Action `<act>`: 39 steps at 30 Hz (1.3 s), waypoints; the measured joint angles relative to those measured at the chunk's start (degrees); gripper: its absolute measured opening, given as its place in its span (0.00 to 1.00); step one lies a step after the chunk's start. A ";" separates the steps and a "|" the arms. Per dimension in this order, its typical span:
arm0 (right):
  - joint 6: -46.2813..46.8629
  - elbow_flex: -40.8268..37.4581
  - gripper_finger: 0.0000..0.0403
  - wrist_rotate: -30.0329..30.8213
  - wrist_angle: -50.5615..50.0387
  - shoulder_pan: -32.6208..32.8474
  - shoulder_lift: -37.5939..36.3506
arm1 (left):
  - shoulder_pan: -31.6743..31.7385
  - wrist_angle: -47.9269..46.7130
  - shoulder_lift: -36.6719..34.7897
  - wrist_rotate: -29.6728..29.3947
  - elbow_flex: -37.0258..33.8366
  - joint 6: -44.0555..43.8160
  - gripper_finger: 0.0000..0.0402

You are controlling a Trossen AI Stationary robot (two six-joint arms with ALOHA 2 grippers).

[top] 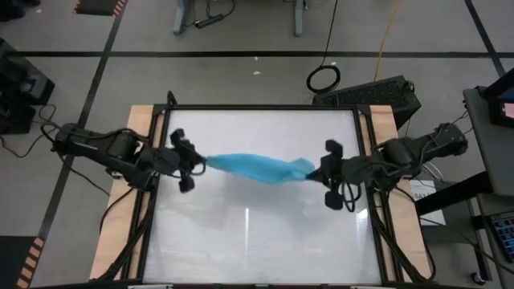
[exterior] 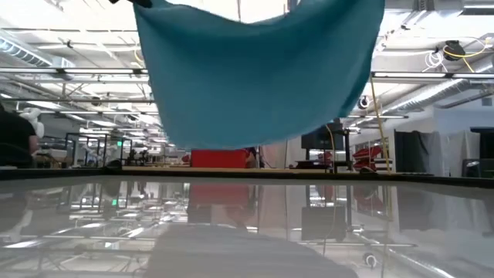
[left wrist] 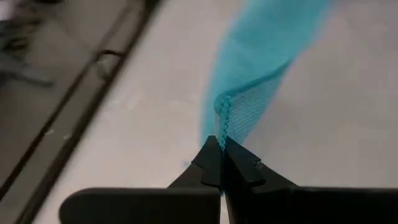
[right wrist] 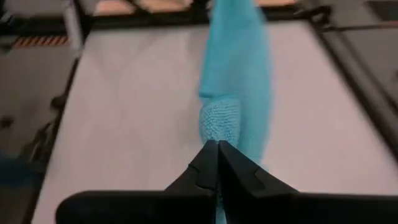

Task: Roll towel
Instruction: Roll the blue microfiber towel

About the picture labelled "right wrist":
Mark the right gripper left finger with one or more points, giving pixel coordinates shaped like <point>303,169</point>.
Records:
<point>140,208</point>

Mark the grey metal post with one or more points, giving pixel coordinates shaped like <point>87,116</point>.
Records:
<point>73,28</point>

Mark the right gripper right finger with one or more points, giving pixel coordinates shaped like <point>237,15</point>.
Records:
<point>295,208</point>

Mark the black orange striped floor mat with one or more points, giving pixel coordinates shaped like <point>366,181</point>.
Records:
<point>40,41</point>

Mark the blue microfibre towel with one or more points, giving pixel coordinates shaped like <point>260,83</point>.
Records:
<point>236,62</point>

